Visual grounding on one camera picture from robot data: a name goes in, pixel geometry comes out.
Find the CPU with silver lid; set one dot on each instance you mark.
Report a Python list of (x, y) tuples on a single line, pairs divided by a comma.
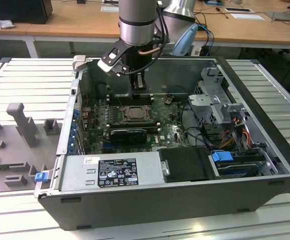
[(136, 113)]

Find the black rating label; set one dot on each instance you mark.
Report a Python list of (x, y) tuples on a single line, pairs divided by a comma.
[(117, 172)]

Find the black camera bracket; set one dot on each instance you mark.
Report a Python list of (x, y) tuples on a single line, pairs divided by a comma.
[(116, 50)]

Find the silver power supply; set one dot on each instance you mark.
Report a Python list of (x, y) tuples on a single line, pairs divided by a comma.
[(72, 175)]

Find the grey parts rack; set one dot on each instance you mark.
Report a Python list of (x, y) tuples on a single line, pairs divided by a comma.
[(10, 140)]

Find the hard disk in blue carrier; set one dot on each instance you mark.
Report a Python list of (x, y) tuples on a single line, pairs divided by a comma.
[(221, 157)]

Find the black graphics card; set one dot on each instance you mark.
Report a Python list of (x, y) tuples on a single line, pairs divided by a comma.
[(127, 136)]

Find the grey case latch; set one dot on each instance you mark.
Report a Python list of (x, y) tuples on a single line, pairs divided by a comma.
[(79, 62)]

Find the perforated silver drive cage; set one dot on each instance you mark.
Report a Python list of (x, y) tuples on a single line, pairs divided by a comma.
[(210, 100)]

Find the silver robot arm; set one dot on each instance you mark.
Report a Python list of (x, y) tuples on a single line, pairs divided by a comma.
[(135, 22)]

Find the blue case latch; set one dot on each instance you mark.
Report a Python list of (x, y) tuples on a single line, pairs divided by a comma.
[(40, 177)]

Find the CPU socket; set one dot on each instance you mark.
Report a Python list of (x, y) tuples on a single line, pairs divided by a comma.
[(124, 121)]

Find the black RAM slot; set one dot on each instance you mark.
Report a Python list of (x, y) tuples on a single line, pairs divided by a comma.
[(112, 95), (132, 124), (112, 98), (112, 103)]

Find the green motherboard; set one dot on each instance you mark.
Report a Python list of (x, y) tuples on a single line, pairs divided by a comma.
[(165, 125)]

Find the black plastic shroud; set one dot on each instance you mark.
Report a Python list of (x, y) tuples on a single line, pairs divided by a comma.
[(185, 165)]

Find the white labelled plug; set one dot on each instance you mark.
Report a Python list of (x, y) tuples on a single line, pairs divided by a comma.
[(196, 51)]

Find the blue rear bracket clip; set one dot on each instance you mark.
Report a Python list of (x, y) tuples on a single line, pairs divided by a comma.
[(75, 113), (72, 131), (71, 145)]

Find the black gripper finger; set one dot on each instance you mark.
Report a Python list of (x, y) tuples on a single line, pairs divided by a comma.
[(139, 90)]

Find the wooden desk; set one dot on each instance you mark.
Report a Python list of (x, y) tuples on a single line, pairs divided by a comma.
[(20, 28), (85, 22)]

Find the crumpled white paper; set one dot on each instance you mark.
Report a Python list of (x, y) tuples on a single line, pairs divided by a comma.
[(0, 23)]

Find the black box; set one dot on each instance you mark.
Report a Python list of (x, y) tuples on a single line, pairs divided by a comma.
[(22, 11)]

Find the blue booklet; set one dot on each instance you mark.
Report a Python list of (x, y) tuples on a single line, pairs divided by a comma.
[(213, 2)]

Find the black and silver PC case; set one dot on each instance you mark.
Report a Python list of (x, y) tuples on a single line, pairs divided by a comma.
[(160, 207)]

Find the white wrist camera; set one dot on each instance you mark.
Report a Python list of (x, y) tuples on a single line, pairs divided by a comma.
[(105, 65)]

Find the white barcode sticker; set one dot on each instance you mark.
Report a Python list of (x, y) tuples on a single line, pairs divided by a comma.
[(91, 160)]

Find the grey laptop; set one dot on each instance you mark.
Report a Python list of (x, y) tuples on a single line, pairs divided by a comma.
[(282, 16)]

